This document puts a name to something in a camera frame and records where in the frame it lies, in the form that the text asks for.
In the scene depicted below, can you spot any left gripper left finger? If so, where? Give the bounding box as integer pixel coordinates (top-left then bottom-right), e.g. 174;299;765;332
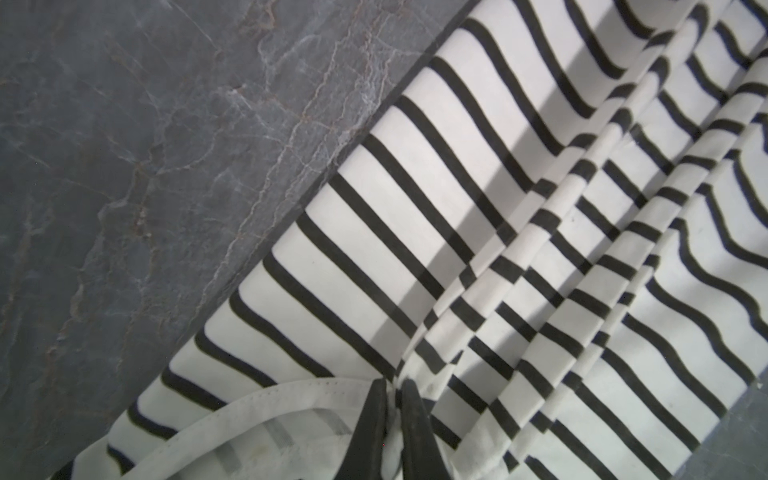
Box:
334;379;388;480

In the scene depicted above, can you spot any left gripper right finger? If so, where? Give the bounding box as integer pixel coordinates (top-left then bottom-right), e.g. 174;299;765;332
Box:
401;379;451;480

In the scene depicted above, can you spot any black white striped tank top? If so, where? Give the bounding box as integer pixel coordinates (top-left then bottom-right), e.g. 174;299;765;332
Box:
56;1;767;479

